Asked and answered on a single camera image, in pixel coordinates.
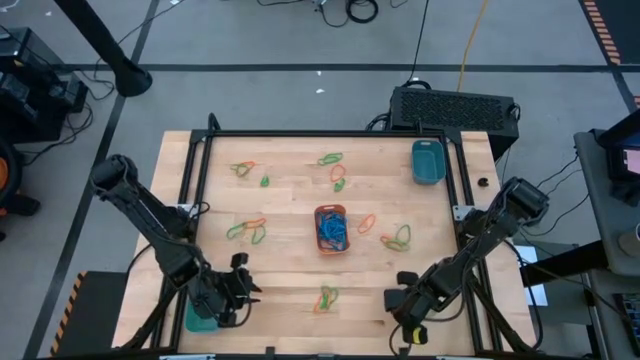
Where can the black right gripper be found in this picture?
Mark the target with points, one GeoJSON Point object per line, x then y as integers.
{"type": "Point", "coordinates": [412, 305]}

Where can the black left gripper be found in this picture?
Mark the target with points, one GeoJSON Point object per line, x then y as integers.
{"type": "Point", "coordinates": [220, 297]}

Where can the rubber bands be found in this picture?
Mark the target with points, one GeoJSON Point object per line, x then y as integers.
{"type": "Point", "coordinates": [242, 172]}

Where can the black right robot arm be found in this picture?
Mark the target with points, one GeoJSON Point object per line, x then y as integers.
{"type": "Point", "coordinates": [490, 230]}

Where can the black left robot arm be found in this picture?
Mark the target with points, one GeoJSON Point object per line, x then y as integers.
{"type": "Point", "coordinates": [145, 220]}

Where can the turquoise plastic basket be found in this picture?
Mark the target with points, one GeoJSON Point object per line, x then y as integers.
{"type": "Point", "coordinates": [197, 325]}

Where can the orange plastic basket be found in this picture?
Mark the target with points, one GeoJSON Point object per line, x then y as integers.
{"type": "Point", "coordinates": [330, 208]}

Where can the grey-blue plastic basket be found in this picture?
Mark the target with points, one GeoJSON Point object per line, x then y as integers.
{"type": "Point", "coordinates": [428, 162]}

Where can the black mat yellow striped edge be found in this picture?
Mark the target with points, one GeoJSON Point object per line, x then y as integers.
{"type": "Point", "coordinates": [95, 315]}

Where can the black desk beam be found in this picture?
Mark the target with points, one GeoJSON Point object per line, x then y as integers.
{"type": "Point", "coordinates": [565, 262]}

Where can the black perforated computer case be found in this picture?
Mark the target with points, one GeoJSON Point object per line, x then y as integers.
{"type": "Point", "coordinates": [450, 110]}

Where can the grey desk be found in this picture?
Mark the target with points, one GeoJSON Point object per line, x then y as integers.
{"type": "Point", "coordinates": [597, 215]}

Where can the black keyboard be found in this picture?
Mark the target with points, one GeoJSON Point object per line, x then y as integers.
{"type": "Point", "coordinates": [630, 320]}

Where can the black pole round base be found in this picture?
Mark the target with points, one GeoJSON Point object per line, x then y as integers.
{"type": "Point", "coordinates": [132, 80]}

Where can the black orange wheeled device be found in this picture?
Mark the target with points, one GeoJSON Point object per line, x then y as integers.
{"type": "Point", "coordinates": [10, 200]}

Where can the black monitor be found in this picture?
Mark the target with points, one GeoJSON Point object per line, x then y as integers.
{"type": "Point", "coordinates": [620, 145]}

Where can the black equipment rack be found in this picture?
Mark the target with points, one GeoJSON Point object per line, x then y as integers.
{"type": "Point", "coordinates": [30, 100]}

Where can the black mat orange stripes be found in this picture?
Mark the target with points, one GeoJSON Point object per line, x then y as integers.
{"type": "Point", "coordinates": [625, 25]}

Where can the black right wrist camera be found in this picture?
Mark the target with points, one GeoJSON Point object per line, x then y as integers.
{"type": "Point", "coordinates": [407, 278]}

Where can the black frame bracket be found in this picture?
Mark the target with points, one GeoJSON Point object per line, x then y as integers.
{"type": "Point", "coordinates": [270, 352]}
{"type": "Point", "coordinates": [402, 352]}

